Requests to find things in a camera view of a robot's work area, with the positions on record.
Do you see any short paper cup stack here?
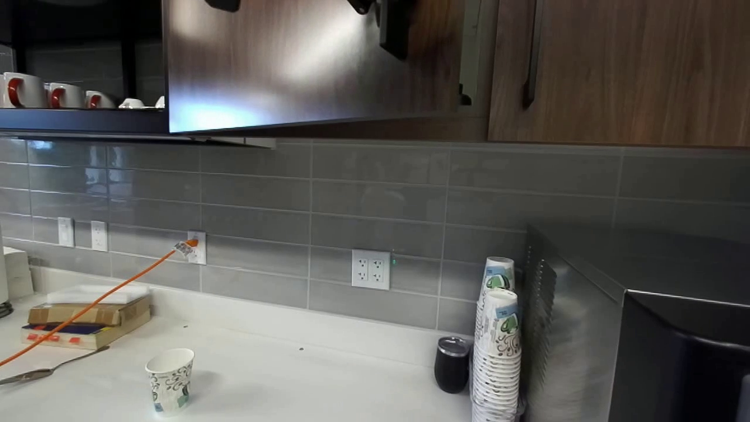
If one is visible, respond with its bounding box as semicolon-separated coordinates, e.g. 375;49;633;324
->
470;288;523;422

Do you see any white red mug left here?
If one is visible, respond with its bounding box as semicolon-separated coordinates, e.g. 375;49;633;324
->
0;73;47;108

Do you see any black tumbler cup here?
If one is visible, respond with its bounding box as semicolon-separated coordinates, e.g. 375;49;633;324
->
433;337;470;394

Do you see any white light switch plate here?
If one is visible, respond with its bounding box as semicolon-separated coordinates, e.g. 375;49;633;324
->
55;219;75;247

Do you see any orange extension cable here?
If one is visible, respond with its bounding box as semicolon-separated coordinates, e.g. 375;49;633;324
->
0;239;198;371

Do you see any white wall power outlet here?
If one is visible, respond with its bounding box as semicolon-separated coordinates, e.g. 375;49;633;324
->
348;248;392;291

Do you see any brown wooden cabinet door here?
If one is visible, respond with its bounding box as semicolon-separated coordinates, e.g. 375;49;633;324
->
487;0;750;148
161;0;464;134

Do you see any tall paper cup stack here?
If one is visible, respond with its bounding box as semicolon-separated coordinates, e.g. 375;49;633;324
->
479;255;517;298

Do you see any black microwave appliance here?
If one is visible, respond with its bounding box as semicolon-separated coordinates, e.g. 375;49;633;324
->
523;224;750;422

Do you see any white red mug middle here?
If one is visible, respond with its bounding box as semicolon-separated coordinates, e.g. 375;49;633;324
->
45;83;86;108

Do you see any small white bowl on shelf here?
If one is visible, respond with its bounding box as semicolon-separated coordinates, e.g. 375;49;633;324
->
116;97;147;111

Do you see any white red mug right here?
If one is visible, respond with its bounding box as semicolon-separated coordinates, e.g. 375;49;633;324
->
83;89;114;111

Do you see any outlet with orange plug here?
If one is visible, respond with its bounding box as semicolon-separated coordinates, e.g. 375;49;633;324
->
184;233;206;264

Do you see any white red mug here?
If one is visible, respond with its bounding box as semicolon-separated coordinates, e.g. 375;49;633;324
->
45;83;86;108
83;89;114;111
0;73;47;108

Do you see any black cabinet door handle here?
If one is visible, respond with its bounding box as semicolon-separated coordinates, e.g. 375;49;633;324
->
520;0;540;111

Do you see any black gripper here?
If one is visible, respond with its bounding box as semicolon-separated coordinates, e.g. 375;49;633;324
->
346;0;414;62

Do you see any single patterned paper cup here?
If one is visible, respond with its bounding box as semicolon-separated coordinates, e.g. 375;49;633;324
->
145;348;195;413

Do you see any white napkin box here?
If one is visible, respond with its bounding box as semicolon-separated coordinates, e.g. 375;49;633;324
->
3;247;34;298

